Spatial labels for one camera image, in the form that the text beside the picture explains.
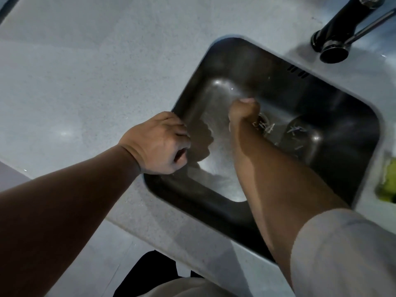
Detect person's left hand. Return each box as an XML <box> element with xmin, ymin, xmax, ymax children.
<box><xmin>119</xmin><ymin>111</ymin><xmax>192</xmax><ymax>175</ymax></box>

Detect person's right hand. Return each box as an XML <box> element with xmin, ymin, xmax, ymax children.
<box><xmin>228</xmin><ymin>98</ymin><xmax>262</xmax><ymax>131</ymax></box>

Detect person's right forearm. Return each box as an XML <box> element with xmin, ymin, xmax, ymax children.
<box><xmin>230</xmin><ymin>119</ymin><xmax>351</xmax><ymax>289</ymax></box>

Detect person's left forearm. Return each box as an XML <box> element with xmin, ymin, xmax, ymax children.
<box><xmin>0</xmin><ymin>145</ymin><xmax>143</xmax><ymax>297</ymax></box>

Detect metal drain strainer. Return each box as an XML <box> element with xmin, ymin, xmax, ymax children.
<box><xmin>252</xmin><ymin>113</ymin><xmax>276</xmax><ymax>135</ymax></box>

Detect stainless steel sink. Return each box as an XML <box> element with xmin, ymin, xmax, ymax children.
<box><xmin>144</xmin><ymin>37</ymin><xmax>382</xmax><ymax>264</ymax></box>

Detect black faucet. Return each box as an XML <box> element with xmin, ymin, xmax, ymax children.
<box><xmin>311</xmin><ymin>0</ymin><xmax>396</xmax><ymax>64</ymax></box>

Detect black trousers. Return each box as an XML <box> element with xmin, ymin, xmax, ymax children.
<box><xmin>113</xmin><ymin>250</ymin><xmax>205</xmax><ymax>297</ymax></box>

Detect green sponge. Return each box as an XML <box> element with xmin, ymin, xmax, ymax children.
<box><xmin>376</xmin><ymin>151</ymin><xmax>396</xmax><ymax>204</ymax></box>

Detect white shirt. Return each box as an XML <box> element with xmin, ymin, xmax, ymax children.
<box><xmin>148</xmin><ymin>208</ymin><xmax>396</xmax><ymax>297</ymax></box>

